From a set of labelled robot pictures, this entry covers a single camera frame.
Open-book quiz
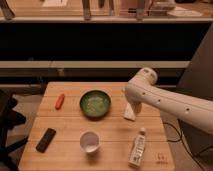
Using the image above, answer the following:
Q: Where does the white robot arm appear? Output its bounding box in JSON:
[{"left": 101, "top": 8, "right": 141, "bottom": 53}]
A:
[{"left": 124, "top": 67, "right": 213, "bottom": 135}]

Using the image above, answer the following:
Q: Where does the white tube bottle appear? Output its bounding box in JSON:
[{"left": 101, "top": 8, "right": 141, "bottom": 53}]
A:
[{"left": 129, "top": 127, "right": 146, "bottom": 168}]

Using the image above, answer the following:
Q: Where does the black floor cable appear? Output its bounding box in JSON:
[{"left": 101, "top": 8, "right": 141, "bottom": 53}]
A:
[{"left": 163, "top": 121, "right": 213, "bottom": 171}]

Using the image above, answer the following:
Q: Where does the white sponge block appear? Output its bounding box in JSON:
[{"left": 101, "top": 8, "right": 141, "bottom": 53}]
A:
[{"left": 124, "top": 104, "right": 136, "bottom": 121}]

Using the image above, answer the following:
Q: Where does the green ceramic bowl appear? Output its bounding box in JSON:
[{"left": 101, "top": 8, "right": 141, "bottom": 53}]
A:
[{"left": 80, "top": 90, "right": 111, "bottom": 119}]

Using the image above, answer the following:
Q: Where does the orange carrot toy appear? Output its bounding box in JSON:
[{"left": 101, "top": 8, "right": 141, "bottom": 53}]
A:
[{"left": 55, "top": 94, "right": 65, "bottom": 110}]

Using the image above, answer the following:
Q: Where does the white paper cup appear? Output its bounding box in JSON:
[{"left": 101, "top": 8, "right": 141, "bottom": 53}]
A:
[{"left": 80, "top": 131, "right": 100, "bottom": 155}]

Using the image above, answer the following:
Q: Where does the black office chair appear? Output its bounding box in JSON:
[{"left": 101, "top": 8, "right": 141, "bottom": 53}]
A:
[{"left": 0, "top": 89, "right": 28, "bottom": 171}]

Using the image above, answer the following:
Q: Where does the black phone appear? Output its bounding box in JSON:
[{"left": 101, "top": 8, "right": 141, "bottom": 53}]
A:
[{"left": 36, "top": 128, "right": 56, "bottom": 153}]

